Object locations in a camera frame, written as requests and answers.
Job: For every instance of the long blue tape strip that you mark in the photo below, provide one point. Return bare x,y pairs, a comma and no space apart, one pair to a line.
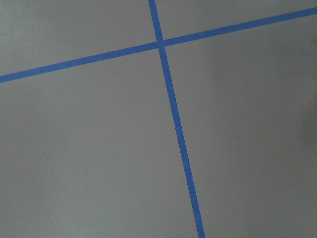
176,119

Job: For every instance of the crossing blue tape strip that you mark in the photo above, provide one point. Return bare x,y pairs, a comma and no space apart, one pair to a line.
153,45

